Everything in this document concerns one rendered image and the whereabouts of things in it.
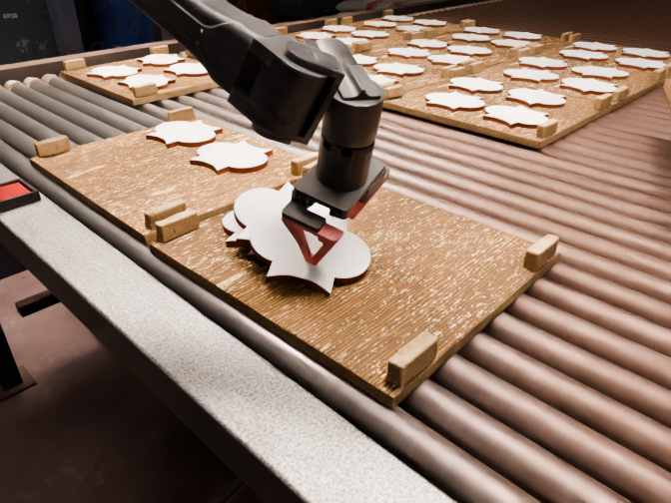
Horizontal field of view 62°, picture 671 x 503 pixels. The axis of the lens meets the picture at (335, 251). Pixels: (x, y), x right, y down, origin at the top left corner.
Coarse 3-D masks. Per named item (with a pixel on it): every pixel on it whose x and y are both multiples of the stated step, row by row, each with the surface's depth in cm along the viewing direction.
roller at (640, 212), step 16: (400, 144) 114; (416, 144) 112; (432, 144) 111; (464, 160) 105; (480, 160) 104; (512, 176) 99; (528, 176) 98; (560, 192) 94; (576, 192) 93; (592, 192) 92; (608, 208) 89; (624, 208) 88; (640, 208) 87
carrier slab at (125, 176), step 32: (224, 128) 115; (32, 160) 100; (64, 160) 100; (96, 160) 100; (128, 160) 100; (160, 160) 100; (288, 160) 100; (96, 192) 88; (128, 192) 88; (160, 192) 88; (192, 192) 88; (224, 192) 88; (128, 224) 79
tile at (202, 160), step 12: (216, 144) 103; (228, 144) 103; (240, 144) 103; (204, 156) 98; (216, 156) 98; (228, 156) 98; (240, 156) 98; (252, 156) 98; (264, 156) 98; (216, 168) 94; (228, 168) 95; (240, 168) 94; (252, 168) 94; (264, 168) 96
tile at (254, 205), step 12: (252, 192) 73; (264, 192) 73; (276, 192) 74; (288, 192) 74; (240, 204) 71; (252, 204) 71; (264, 204) 72; (276, 204) 72; (240, 216) 70; (252, 216) 70; (264, 216) 70; (324, 216) 72; (252, 228) 69; (240, 240) 67
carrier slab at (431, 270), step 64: (384, 192) 88; (192, 256) 71; (384, 256) 71; (448, 256) 71; (512, 256) 71; (256, 320) 62; (320, 320) 60; (384, 320) 60; (448, 320) 60; (384, 384) 52
